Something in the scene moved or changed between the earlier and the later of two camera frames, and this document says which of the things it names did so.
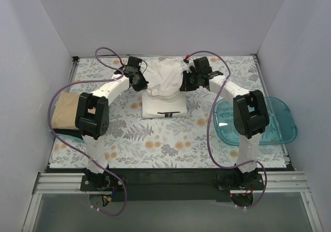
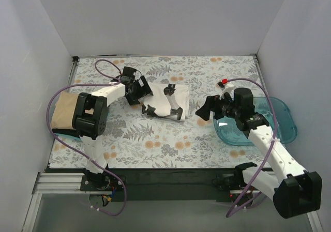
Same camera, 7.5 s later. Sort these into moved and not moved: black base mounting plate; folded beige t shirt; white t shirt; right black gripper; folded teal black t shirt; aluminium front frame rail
Moved: white t shirt; right black gripper
Not moved: black base mounting plate; aluminium front frame rail; folded teal black t shirt; folded beige t shirt
